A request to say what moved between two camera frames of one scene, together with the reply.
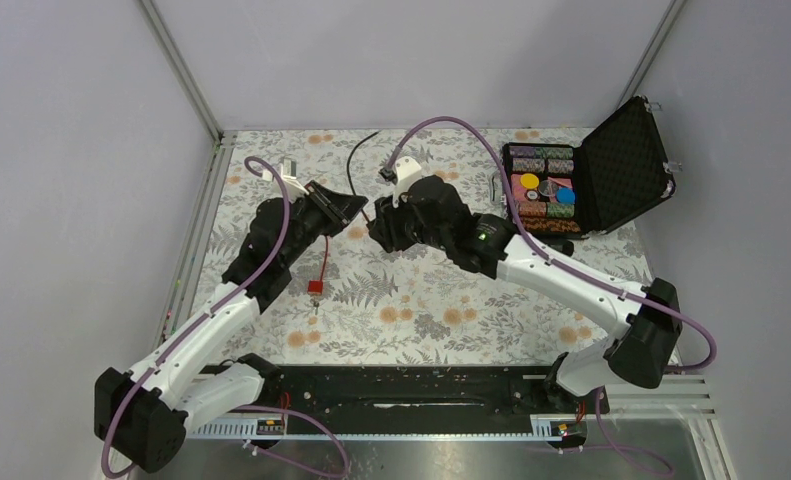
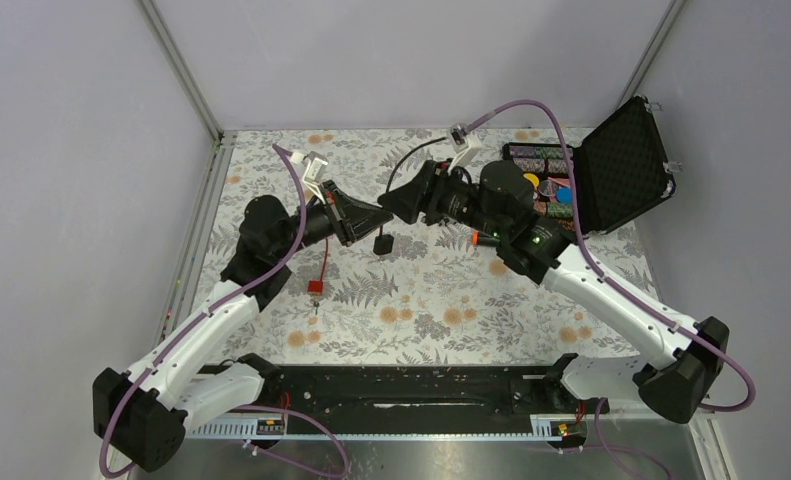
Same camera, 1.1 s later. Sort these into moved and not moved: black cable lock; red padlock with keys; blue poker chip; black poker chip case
Moved: black cable lock
Not moved: black poker chip case; red padlock with keys; blue poker chip
